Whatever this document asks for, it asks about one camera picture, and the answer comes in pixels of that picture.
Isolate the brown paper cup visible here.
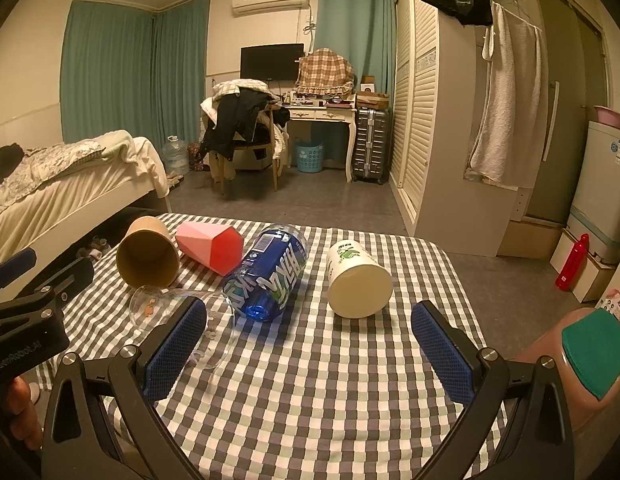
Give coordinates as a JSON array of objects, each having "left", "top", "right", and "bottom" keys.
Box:
[{"left": 116, "top": 216, "right": 180, "bottom": 288}]

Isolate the clear plastic cup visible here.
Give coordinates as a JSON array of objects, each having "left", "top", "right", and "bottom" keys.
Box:
[{"left": 129, "top": 285, "right": 237, "bottom": 370}]

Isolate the white paper cup green print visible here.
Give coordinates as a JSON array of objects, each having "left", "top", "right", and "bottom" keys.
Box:
[{"left": 326, "top": 240, "right": 393, "bottom": 318}]

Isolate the pink red faceted cup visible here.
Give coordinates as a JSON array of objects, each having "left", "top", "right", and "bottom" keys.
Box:
[{"left": 175, "top": 221, "right": 244, "bottom": 276}]

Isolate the person's left hand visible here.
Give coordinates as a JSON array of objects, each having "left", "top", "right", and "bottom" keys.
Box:
[{"left": 3, "top": 377, "right": 43, "bottom": 451}]

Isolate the brown stool green cushion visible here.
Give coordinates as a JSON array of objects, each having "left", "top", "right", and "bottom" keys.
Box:
[{"left": 514, "top": 308, "right": 620, "bottom": 431}]

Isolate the bed with white sheets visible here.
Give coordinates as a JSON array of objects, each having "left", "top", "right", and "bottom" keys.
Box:
[{"left": 0, "top": 130, "right": 169, "bottom": 301}]

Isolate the red bottle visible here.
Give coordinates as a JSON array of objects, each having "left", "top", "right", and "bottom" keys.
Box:
[{"left": 555, "top": 233, "right": 590, "bottom": 292}]

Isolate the black item on bed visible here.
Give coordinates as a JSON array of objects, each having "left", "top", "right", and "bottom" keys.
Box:
[{"left": 0, "top": 143, "right": 25, "bottom": 185}]

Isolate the checkered tablecloth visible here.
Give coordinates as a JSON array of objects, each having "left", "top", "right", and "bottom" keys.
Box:
[{"left": 34, "top": 212, "right": 508, "bottom": 480}]

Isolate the white small refrigerator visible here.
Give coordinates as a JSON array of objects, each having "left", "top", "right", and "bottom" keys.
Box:
[{"left": 567, "top": 122, "right": 620, "bottom": 266}]

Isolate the large water jug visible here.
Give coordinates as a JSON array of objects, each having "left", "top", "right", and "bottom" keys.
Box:
[{"left": 162, "top": 136, "right": 189, "bottom": 176}]

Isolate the white hanging towel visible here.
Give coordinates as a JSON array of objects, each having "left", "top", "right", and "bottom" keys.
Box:
[{"left": 468, "top": 3, "right": 548, "bottom": 188}]

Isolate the teal left curtain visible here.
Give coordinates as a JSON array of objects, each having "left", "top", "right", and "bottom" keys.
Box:
[{"left": 60, "top": 0, "right": 210, "bottom": 148}]

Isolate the teal curtain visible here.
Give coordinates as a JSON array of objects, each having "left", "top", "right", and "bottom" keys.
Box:
[
  {"left": 60, "top": 0, "right": 210, "bottom": 148},
  {"left": 314, "top": 0, "right": 395, "bottom": 94}
]

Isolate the wooden chair with clothes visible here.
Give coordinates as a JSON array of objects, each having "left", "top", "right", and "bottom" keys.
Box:
[{"left": 198, "top": 78, "right": 291, "bottom": 190}]

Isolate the dark ribbed suitcase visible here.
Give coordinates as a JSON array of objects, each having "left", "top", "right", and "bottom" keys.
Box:
[{"left": 352, "top": 108, "right": 391, "bottom": 184}]

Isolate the pink basin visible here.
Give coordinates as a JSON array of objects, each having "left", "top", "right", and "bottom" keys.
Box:
[{"left": 594, "top": 105, "right": 620, "bottom": 130}]

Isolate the blue laundry basket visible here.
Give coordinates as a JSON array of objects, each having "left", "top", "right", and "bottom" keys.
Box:
[{"left": 296, "top": 142, "right": 324, "bottom": 174}]

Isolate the brown box on suitcase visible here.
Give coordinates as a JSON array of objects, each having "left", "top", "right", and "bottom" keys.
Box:
[{"left": 355, "top": 91, "right": 390, "bottom": 110}]

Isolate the white desk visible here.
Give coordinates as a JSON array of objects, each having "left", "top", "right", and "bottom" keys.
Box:
[{"left": 286, "top": 105, "right": 357, "bottom": 183}]

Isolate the white louvered wardrobe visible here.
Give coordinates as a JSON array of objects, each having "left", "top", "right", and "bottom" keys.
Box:
[{"left": 390, "top": 0, "right": 517, "bottom": 256}]

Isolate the black monitor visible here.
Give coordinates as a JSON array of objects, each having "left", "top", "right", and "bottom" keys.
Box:
[{"left": 239, "top": 44, "right": 304, "bottom": 81}]

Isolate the plaid cloth pile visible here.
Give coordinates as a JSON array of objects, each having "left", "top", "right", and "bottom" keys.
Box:
[{"left": 295, "top": 48, "right": 355, "bottom": 99}]

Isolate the black hanging garment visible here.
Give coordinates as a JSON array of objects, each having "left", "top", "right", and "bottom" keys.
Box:
[{"left": 421, "top": 0, "right": 493, "bottom": 27}]

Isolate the white air conditioner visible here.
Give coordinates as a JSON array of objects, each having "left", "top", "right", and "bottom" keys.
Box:
[{"left": 232, "top": 0, "right": 310, "bottom": 15}]

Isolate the teal right curtain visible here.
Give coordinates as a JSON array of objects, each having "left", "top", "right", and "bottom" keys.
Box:
[{"left": 314, "top": 0, "right": 395, "bottom": 94}]

